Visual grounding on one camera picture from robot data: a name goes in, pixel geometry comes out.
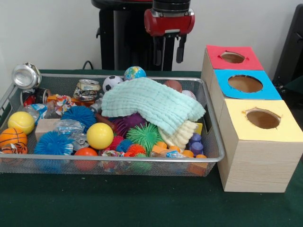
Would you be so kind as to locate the blue spiky ball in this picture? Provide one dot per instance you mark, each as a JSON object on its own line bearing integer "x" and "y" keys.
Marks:
{"x": 53, "y": 143}
{"x": 79, "y": 116}

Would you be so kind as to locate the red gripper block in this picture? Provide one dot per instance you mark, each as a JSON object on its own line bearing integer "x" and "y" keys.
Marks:
{"x": 169, "y": 23}

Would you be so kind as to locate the crushed silver drink can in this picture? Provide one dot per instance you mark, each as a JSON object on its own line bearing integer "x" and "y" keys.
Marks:
{"x": 26, "y": 75}

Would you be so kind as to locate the mint green cloth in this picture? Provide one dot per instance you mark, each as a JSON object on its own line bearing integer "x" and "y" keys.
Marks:
{"x": 151, "y": 101}

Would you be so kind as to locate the dark green table cloth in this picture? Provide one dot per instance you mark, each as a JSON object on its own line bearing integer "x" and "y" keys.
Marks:
{"x": 142, "y": 203}

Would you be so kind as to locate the smooth yellow ball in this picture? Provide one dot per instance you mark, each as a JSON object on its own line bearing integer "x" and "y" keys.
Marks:
{"x": 100, "y": 136}

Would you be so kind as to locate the cream waffle cloth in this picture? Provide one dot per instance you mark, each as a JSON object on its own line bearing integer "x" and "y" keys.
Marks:
{"x": 182, "y": 134}

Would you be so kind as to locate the yellow tennis ball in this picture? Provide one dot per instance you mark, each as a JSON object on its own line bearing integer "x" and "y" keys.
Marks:
{"x": 21, "y": 122}

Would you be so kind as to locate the wooden three-hole box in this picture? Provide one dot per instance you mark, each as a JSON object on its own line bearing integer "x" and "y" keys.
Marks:
{"x": 255, "y": 165}

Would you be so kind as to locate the black upright stand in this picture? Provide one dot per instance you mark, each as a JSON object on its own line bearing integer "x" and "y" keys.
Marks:
{"x": 291, "y": 47}

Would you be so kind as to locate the green spiky ball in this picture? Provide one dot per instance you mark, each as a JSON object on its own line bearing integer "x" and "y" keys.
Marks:
{"x": 142, "y": 136}

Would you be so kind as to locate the orange striped tiger plush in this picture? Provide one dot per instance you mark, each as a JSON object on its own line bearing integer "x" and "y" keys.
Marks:
{"x": 14, "y": 149}

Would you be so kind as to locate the orange basketball toy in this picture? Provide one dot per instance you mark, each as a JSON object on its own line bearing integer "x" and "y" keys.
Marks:
{"x": 13, "y": 137}

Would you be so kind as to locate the shallow clear mesh bin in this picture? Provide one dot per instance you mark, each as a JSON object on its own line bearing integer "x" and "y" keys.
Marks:
{"x": 118, "y": 165}

